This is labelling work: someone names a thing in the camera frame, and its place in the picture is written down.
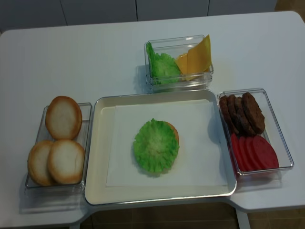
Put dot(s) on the upright yellow cheese slice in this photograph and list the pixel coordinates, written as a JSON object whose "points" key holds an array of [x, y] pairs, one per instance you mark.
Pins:
{"points": [[199, 57]]}

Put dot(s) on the back brown meat patty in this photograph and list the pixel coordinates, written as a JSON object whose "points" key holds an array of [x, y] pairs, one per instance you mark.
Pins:
{"points": [[223, 103]]}

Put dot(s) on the clear lettuce cheese container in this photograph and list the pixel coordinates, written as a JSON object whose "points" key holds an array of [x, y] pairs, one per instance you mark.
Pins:
{"points": [[176, 47]]}

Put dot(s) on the top bun half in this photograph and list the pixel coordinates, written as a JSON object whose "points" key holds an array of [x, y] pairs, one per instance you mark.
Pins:
{"points": [[63, 118]]}

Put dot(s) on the clear plastic bun container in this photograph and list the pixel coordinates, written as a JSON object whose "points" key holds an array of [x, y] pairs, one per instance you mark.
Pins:
{"points": [[83, 138]]}

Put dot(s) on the brown meat patty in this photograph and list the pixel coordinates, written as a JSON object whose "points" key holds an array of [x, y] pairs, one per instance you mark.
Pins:
{"points": [[233, 114], [223, 103], [253, 113], [242, 118]]}

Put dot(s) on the green lettuce leaf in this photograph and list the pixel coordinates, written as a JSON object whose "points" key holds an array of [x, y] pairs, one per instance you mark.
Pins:
{"points": [[156, 145]]}

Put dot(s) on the front red tomato slice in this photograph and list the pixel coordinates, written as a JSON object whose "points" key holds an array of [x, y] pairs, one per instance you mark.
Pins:
{"points": [[265, 153]]}

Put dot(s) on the front brown meat patty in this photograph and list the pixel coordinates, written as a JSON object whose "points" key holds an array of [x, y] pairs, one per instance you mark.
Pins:
{"points": [[253, 113]]}

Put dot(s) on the right bun half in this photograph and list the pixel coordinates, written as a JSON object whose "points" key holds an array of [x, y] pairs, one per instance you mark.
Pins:
{"points": [[65, 161]]}

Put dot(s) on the bun half on tray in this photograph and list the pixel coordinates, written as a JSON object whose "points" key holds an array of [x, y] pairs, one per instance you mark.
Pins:
{"points": [[175, 132]]}

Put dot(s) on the clear patty tomato container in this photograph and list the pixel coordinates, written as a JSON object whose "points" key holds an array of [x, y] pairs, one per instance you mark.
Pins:
{"points": [[272, 134]]}

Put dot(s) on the left bun half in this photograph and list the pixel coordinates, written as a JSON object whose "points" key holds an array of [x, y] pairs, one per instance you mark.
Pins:
{"points": [[37, 163]]}

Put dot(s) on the flat yellow cheese slice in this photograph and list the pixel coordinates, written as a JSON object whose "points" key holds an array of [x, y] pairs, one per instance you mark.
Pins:
{"points": [[183, 65]]}

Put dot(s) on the red tomato slice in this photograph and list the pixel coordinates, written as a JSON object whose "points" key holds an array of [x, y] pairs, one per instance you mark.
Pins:
{"points": [[252, 154], [247, 165], [237, 153], [265, 153]]}

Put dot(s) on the white metal tray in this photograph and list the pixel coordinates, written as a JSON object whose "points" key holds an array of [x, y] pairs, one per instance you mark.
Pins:
{"points": [[155, 147]]}

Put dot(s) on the green lettuce in container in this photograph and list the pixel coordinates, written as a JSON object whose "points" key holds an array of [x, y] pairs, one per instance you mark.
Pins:
{"points": [[164, 69]]}

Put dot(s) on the back red tomato slice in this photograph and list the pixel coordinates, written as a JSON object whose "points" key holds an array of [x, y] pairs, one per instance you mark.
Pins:
{"points": [[237, 153]]}

